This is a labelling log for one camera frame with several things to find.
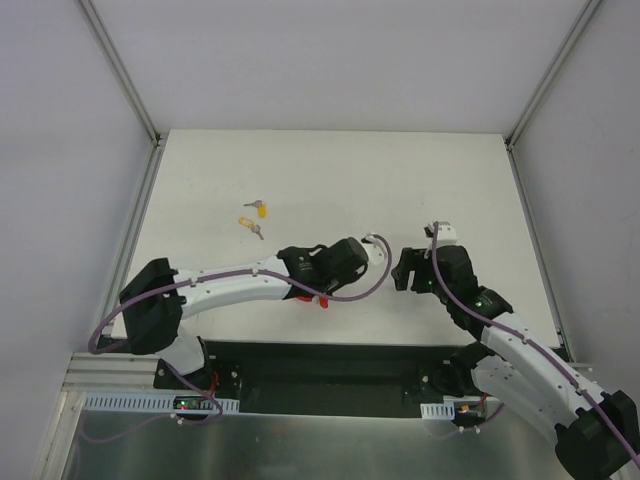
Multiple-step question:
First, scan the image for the red handled key organizer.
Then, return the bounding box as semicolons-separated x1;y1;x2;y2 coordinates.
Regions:
296;296;329;309

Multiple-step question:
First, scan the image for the key with yellow window tag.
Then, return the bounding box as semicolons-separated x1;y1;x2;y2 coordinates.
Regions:
238;217;264;240

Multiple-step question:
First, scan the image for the key with solid yellow tag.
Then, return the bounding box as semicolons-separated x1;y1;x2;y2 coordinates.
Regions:
244;200;268;218

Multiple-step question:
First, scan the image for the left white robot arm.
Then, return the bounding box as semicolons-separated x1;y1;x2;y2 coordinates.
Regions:
120;237;369;389

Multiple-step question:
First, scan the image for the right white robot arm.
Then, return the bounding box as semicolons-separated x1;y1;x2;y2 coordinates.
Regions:
391;245;639;479

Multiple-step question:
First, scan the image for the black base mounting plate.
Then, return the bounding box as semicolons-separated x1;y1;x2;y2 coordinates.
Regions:
94;334;571;417

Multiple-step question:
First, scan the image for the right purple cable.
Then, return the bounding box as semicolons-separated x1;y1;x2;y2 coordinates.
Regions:
429;222;640;469

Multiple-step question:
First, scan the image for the purple cable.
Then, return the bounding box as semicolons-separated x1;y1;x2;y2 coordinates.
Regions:
429;222;640;469
87;233;394;441

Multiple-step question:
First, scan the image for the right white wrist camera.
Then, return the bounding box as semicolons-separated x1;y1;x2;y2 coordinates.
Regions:
424;221;459;249

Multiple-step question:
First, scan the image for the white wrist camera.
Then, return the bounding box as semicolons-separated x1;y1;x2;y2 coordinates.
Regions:
424;221;459;249
360;233;389;266

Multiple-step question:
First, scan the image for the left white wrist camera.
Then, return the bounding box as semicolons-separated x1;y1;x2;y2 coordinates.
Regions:
360;233;389;266

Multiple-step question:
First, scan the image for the right white cable duct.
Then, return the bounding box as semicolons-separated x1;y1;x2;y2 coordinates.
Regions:
420;401;456;421

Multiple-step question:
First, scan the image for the white cable duct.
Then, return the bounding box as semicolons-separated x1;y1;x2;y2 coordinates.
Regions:
420;401;456;421
83;392;240;415

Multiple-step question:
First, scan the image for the right aluminium table rail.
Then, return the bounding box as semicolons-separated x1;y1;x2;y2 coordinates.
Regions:
505;143;574;361

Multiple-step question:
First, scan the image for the aluminium table rail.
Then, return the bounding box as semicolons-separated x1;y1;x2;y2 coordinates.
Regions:
87;135;168;351
505;143;574;361

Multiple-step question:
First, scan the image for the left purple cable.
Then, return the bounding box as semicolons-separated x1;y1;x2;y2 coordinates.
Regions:
87;233;394;441

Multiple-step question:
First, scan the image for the left aluminium table rail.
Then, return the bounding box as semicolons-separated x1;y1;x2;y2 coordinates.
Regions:
87;135;168;351

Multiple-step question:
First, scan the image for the right aluminium frame post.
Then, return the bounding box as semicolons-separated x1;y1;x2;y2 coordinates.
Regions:
505;0;606;152

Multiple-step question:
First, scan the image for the aluminium frame post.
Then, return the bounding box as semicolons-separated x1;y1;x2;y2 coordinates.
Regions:
75;0;163;147
505;0;606;152

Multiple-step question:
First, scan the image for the front aluminium extrusion rail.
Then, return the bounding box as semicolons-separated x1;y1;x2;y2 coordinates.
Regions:
62;353;158;392

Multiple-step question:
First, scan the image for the left white cable duct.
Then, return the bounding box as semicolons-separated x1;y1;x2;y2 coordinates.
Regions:
83;392;240;415

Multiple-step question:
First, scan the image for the left aluminium frame post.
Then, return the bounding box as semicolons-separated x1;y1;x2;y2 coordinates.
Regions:
75;0;163;147

